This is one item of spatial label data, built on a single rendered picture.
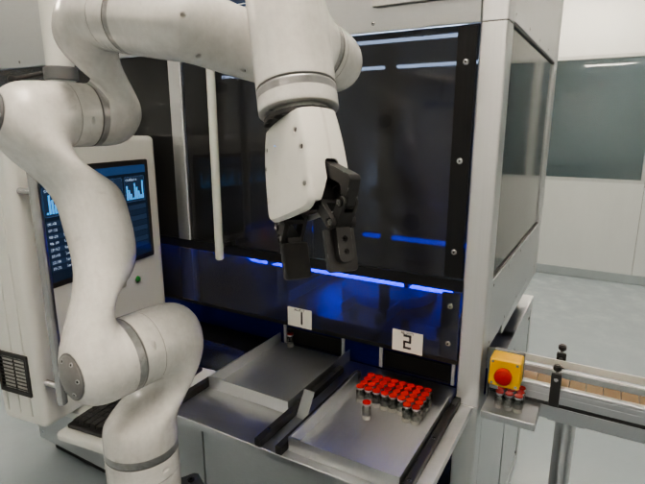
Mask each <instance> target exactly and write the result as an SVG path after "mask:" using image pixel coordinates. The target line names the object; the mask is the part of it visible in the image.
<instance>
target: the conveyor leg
mask: <svg viewBox="0 0 645 484"><path fill-rule="evenodd" d="M546 419H547V418H546ZM547 420H550V421H554V420H551V419H547ZM554 422H555V430H554V438H553V446H552V454H551V462H550V470H549V477H548V484H568V482H569V475H570V468H571V461H572V453H573V446H574V439H575V431H576V427H579V426H576V425H572V424H568V423H562V422H558V421H554ZM579 428H582V429H584V428H583V427H579Z"/></svg>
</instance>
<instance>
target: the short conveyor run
mask: <svg viewBox="0 0 645 484"><path fill-rule="evenodd" d="M566 349H567V346H566V345H565V344H559V350H560V351H561V352H559V351H558V352H557V359H555V358H550V357H545V356H540V355H535V354H531V353H527V352H525V353H526V358H525V360H528V361H525V368H524V377H523V380H522V382H521V384H520V385H521V386H524V387H526V391H525V393H526V396H525V399H526V400H529V401H533V402H537V403H540V412H539V416H540V417H543V418H547V419H551V420H554V421H558V422H562V423H566V424H572V425H576V426H579V427H583V428H586V429H590V430H594V431H598V432H602V433H605V434H608V435H612V436H616V437H619V438H623V439H627V440H631V441H635V442H638V443H641V444H645V377H641V376H637V375H628V374H623V373H619V372H615V371H610V370H605V369H600V368H596V367H591V366H587V365H582V364H577V363H573V362H568V361H566V353H564V351H566ZM529 361H533V362H529ZM534 362H537V363H534ZM538 363H541V364H538ZM542 364H546V365H542ZM547 365H550V366H547ZM552 366H553V367H552ZM566 369H568V370H566ZM569 370H573V371H569ZM574 371H577V372H574ZM578 372H581V373H578ZM583 373H585V374H583ZM587 374H590V375H587ZM597 375H598V376H597ZM600 376H603V377H600ZM605 377H608V378H605ZM610 378H612V379H610ZM614 379H617V380H614ZM618 380H621V381H618ZM622 381H626V382H622ZM627 382H630V383H627ZM632 383H634V384H632ZM635 384H639V385H635ZM640 385H644V386H640ZM496 389H497V386H496V385H492V384H489V379H488V390H487V391H488V392H487V396H488V394H489V392H490V391H492V392H495V390H496Z"/></svg>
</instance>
